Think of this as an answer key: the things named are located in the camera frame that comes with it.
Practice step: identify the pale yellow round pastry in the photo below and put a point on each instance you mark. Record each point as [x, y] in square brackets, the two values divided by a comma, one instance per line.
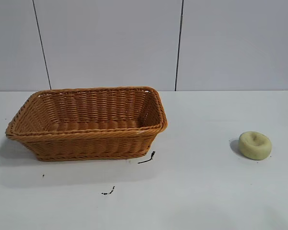
[254, 146]

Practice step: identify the brown woven wicker basket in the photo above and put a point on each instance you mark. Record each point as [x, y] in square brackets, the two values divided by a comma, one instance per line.
[91, 143]

